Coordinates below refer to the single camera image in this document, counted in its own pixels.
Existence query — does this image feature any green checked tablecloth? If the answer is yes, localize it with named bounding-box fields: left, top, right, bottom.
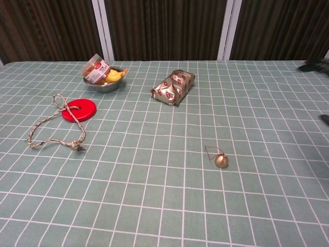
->
left=0, top=60, right=329, bottom=247

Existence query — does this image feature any dark brown blind panel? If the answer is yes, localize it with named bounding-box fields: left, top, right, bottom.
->
left=0, top=0, right=105, bottom=63
left=104, top=0, right=228, bottom=62
left=229, top=0, right=329, bottom=61

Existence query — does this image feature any stainless steel bowl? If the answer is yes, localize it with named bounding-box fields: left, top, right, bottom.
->
left=83, top=66, right=125, bottom=94

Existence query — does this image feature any red plastic disc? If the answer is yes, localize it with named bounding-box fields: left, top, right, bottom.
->
left=61, top=99, right=98, bottom=122

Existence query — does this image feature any white window frame post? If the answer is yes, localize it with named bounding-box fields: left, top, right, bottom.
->
left=217, top=0, right=243, bottom=61
left=92, top=0, right=115, bottom=62

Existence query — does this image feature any braided beige rope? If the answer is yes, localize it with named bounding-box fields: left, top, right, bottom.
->
left=27, top=93, right=87, bottom=152

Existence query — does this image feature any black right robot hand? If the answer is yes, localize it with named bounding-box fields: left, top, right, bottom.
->
left=297, top=58, right=329, bottom=123

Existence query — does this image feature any small gold bell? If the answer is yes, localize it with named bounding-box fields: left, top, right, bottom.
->
left=204, top=145, right=230, bottom=170

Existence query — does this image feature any yellow rubber toy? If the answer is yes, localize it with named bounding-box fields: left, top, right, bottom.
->
left=103, top=67, right=129, bottom=84

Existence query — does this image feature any clear plastic snack jar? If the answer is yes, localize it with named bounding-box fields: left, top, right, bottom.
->
left=80, top=53, right=110, bottom=85

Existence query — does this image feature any gold foil snack package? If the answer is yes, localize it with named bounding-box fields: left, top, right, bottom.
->
left=150, top=69, right=195, bottom=107

